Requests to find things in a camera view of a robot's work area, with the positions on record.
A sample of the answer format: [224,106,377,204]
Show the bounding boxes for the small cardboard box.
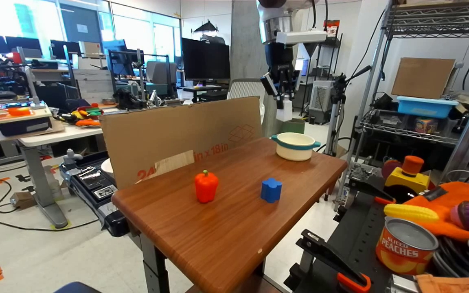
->
[9,191,37,210]

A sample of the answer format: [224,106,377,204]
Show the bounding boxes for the white mesh office chair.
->
[227,78,266,124]

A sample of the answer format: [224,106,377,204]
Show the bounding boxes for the white air purifier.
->
[308,80,335,125]

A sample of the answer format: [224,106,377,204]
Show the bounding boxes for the tray box with orange item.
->
[0,105,53,137]

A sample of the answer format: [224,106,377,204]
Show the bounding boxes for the orange labelled tin can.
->
[375,216,440,276]

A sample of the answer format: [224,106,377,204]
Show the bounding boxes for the white desk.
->
[0,121,105,229]

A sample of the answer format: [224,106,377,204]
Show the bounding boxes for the dark blue toy appliance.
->
[59,149,130,238]

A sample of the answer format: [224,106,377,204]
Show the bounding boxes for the yellow toy corn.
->
[383,203,440,223]

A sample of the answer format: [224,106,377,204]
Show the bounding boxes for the black monitor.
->
[181,37,231,87]

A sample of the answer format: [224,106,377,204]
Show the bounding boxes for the blue flower-shaped block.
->
[260,177,283,203]

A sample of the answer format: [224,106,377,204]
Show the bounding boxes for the heap of toy food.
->
[55,103,105,128]

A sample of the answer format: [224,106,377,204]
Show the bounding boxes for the white plastic bottle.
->
[276,93,293,122]

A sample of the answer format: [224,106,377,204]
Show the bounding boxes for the orange toy bell pepper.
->
[194,170,219,204]

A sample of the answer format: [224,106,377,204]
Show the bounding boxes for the coil of black cable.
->
[432,235,469,278]

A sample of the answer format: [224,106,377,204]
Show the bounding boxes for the metal wire shelf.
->
[334,0,469,213]

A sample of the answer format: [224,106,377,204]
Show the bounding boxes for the row of monitors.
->
[0,32,81,61]

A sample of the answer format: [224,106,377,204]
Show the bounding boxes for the green container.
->
[281,118,306,135]

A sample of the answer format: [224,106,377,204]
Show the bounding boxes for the camera on tripod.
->
[325,65,372,157]

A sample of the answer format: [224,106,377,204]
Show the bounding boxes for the brown cardboard panel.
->
[99,96,264,190]

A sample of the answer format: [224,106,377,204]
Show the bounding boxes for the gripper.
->
[265,42,298,110]

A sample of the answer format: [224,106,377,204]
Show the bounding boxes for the red toy ball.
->
[381,159,402,179]

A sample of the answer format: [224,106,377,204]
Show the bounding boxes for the flat cardboard box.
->
[391,57,456,100]

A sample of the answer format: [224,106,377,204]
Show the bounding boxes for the orange cloth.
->
[403,181,469,243]

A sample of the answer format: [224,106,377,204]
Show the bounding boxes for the light blue plastic bin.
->
[396,95,460,119]

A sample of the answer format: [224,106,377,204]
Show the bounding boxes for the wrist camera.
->
[260,73,278,98]

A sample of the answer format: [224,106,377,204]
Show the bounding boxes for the small colourful box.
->
[414,117,439,134]

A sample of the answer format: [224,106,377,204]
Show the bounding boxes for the black clamp with orange handle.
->
[348,178,397,205]
[295,229,372,293]

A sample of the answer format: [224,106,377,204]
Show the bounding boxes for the cream bowl with teal rim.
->
[271,132,322,162]

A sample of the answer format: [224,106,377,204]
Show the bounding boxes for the yellow block with orange cylinder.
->
[384,155,431,194]

